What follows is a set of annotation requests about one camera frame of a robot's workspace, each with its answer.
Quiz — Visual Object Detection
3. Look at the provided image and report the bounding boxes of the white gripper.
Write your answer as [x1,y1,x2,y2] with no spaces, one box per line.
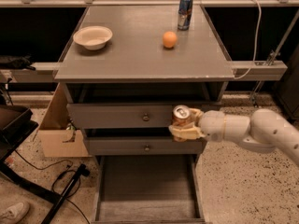
[168,108,225,142]

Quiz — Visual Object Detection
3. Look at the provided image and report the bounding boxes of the orange soda can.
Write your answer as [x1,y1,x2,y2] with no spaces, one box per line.
[172,105,191,131]

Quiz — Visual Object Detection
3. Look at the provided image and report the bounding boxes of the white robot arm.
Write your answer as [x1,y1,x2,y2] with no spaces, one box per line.
[168,105,299,165]

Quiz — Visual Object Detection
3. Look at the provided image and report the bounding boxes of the grey drawer cabinet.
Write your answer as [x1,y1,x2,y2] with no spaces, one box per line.
[53,4,235,165]

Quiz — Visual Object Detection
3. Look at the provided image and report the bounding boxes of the bottom grey drawer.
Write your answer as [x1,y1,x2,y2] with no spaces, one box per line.
[91,155,206,224]

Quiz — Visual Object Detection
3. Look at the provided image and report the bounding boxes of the grey drawer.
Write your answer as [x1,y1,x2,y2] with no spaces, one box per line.
[91,155,206,224]
[66,101,222,130]
[84,137,206,155]

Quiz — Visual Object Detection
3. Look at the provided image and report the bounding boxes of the middle grey drawer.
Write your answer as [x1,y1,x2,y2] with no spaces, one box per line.
[84,137,206,155]

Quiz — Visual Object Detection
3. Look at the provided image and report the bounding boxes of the blue energy drink can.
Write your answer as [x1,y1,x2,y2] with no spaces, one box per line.
[178,0,193,30]

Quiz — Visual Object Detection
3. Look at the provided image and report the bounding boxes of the top grey drawer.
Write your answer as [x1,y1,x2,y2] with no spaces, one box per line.
[66,101,222,130]

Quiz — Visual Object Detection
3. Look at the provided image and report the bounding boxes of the orange fruit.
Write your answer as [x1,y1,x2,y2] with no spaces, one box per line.
[163,32,178,49]

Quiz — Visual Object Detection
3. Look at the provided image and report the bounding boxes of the black stand leg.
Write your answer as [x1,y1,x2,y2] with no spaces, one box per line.
[41,164,90,224]

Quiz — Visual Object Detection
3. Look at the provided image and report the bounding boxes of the white bowl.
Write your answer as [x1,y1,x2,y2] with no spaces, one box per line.
[73,26,113,50]

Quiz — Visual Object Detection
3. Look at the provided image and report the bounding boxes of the cardboard box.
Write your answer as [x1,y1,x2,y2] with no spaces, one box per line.
[37,85,89,158]

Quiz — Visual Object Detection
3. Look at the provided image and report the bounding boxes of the black chair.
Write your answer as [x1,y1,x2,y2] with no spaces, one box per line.
[0,105,60,203]

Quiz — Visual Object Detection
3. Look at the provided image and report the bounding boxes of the white shoe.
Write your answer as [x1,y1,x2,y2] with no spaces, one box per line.
[0,202,30,224]

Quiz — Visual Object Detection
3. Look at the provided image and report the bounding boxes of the white cable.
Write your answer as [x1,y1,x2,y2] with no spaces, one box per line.
[234,0,263,80]

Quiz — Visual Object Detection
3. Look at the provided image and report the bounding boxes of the black cable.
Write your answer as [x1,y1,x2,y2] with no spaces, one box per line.
[13,148,92,224]

